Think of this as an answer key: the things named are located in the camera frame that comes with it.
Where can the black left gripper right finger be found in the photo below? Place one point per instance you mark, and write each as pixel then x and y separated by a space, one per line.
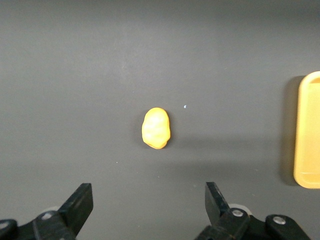
pixel 220 215

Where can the yellow plastic tray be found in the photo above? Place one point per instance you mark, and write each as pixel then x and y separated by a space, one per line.
pixel 308 135

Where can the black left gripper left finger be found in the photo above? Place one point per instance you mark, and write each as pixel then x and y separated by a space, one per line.
pixel 76 207

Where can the yellow potato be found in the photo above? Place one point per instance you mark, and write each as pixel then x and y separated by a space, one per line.
pixel 155 128

